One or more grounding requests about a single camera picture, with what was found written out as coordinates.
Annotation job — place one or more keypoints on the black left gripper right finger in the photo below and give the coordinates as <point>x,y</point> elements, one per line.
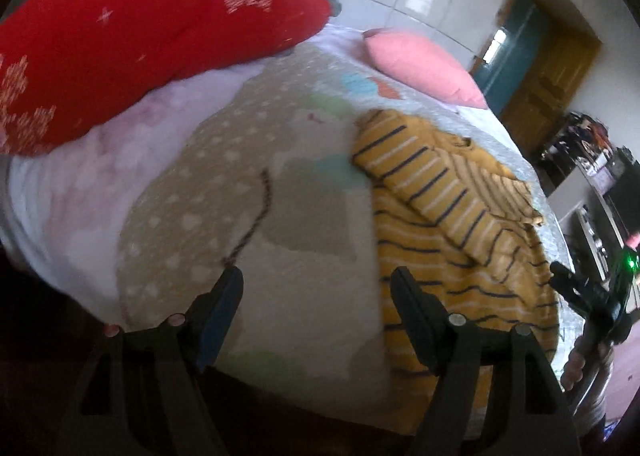
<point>496,393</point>

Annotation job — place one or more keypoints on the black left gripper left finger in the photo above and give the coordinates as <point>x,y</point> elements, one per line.
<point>158,373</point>

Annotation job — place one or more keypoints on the yellow striped knit sweater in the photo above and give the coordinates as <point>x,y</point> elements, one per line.
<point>466,229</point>

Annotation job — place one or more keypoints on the pile of clothes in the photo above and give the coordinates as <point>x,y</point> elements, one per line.
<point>581,141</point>

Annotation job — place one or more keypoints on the right hand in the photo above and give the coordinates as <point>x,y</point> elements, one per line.
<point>591,411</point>

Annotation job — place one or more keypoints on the white shelf unit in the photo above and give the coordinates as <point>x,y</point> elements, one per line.
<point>587,222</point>

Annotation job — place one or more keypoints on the pink water bottle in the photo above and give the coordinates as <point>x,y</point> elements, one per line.
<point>633,241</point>

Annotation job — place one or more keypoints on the black television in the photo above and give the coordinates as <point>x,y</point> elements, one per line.
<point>624,200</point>

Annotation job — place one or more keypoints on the patterned quilted bedspread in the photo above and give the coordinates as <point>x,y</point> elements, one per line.
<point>268,185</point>

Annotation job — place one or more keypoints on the wooden door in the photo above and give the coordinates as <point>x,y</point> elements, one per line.
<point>536,111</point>

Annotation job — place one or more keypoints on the pink pillow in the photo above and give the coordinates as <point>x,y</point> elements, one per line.
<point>417,62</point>

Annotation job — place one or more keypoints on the red floral duvet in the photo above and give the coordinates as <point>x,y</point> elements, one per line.
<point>70,65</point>

